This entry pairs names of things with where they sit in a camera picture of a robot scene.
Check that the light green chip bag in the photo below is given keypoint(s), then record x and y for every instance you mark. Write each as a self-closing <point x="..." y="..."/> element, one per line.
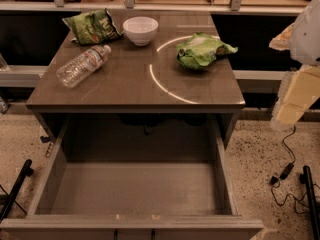
<point x="200" y="50"/>

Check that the dark green chip bag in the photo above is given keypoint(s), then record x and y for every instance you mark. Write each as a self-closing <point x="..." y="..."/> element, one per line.
<point x="93" y="27"/>

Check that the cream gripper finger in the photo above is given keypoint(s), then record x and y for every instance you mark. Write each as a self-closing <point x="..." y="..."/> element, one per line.
<point x="298" y="91"/>

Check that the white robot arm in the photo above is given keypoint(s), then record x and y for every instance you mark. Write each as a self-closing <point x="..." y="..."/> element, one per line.
<point x="305" y="36"/>

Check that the clear plastic water bottle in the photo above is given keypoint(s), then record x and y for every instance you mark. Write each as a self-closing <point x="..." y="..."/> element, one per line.
<point x="82" y="66"/>

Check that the metal rail frame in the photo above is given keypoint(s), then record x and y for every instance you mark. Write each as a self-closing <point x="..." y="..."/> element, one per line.
<point x="20" y="29"/>

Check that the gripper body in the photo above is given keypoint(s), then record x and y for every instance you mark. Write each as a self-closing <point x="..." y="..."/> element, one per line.
<point x="307" y="39"/>

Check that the black bar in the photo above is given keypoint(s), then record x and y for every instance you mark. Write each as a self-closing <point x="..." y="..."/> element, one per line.
<point x="8" y="199"/>
<point x="307" y="181"/>

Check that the black bar left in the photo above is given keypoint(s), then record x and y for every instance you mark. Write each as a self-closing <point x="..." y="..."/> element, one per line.
<point x="8" y="199"/>

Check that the grey drawer cabinet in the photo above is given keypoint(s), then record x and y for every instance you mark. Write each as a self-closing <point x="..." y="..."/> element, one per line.
<point x="143" y="79"/>

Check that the white bowl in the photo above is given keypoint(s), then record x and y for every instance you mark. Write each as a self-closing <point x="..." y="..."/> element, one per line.
<point x="140" y="30"/>

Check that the black bar right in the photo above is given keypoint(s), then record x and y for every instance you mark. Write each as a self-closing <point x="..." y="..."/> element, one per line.
<point x="307" y="181"/>

